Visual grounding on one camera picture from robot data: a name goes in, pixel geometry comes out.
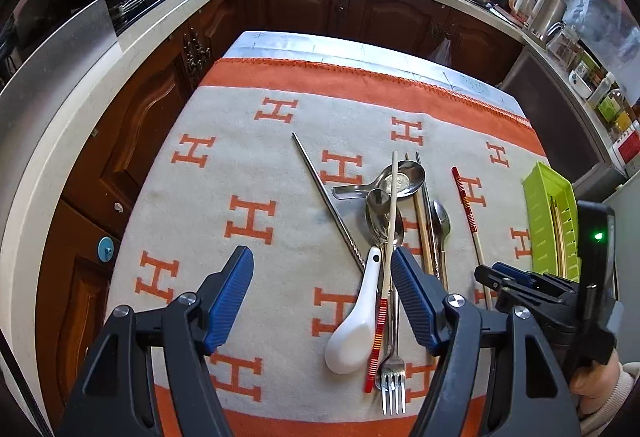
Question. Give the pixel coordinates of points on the dark built-in appliance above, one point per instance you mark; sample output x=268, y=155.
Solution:
x=550, y=117

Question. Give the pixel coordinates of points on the plain steel chopstick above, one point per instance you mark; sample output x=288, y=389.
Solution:
x=325, y=197

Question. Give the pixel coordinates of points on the glass pot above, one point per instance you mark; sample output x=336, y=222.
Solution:
x=565, y=47

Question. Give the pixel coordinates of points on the black cooktop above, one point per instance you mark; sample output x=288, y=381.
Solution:
x=135, y=2

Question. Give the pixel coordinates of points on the large steel spoon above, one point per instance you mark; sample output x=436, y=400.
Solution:
x=380, y=217

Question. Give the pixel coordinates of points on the white plastic bag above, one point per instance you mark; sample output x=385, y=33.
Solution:
x=442, y=53

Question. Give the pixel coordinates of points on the steel electric kettle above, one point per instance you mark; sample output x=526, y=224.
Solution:
x=547, y=14

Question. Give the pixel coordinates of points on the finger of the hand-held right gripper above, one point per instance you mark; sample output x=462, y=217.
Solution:
x=507, y=271
x=525, y=298

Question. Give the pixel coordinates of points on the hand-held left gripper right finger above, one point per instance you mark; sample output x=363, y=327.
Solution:
x=417, y=302

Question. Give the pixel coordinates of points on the light wooden chopstick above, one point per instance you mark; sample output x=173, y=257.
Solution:
x=557, y=237

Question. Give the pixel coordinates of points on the steel fork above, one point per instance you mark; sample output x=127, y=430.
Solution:
x=391, y=377

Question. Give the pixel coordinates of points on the person's right hand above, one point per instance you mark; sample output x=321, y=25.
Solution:
x=592, y=382

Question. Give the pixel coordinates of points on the bamboo chopstick red striped end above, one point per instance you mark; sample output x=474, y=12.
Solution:
x=374, y=352
x=465, y=204

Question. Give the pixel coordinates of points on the orange and white printed blanket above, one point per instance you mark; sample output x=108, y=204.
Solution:
x=240, y=157

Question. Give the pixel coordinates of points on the small steel spoon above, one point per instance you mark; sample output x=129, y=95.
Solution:
x=441, y=222

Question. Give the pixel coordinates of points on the blue round cabinet hook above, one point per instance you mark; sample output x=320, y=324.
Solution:
x=106, y=249

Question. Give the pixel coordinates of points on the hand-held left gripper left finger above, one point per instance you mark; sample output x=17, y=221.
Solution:
x=230, y=297

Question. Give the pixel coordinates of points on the green labelled jar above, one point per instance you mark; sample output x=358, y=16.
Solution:
x=610, y=106

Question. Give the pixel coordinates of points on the brown wooden kitchen cabinets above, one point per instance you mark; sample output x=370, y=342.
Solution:
x=300, y=2

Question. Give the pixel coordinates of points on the red box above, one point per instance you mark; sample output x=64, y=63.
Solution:
x=629, y=144

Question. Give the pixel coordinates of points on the white jar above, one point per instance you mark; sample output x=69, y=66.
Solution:
x=582, y=81

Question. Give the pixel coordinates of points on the white kitchen countertop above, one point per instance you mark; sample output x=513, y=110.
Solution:
x=165, y=22

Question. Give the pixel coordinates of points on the green plastic utensil tray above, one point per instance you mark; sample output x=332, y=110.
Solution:
x=537, y=202

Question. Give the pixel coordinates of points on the stainless steel splash panel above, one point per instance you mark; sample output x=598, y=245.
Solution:
x=55, y=62

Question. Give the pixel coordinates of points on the steel soup spoon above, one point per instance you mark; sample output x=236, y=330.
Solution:
x=412, y=177

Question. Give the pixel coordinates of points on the white ceramic spoon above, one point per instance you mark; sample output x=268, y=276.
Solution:
x=350, y=342

